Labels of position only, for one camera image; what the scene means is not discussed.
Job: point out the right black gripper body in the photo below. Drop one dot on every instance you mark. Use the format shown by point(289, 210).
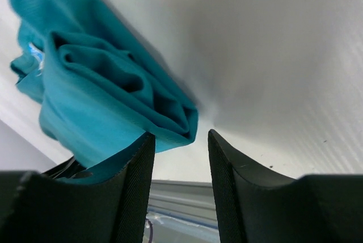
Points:
point(66, 169)

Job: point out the teal t-shirt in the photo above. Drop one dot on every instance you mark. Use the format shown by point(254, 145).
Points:
point(99, 89)

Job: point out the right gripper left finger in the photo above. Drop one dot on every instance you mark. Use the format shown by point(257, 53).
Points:
point(104, 203)

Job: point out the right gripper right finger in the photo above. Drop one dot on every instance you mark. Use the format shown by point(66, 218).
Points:
point(256, 204)

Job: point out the aluminium mounting rail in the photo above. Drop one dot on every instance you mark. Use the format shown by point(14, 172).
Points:
point(192, 201)

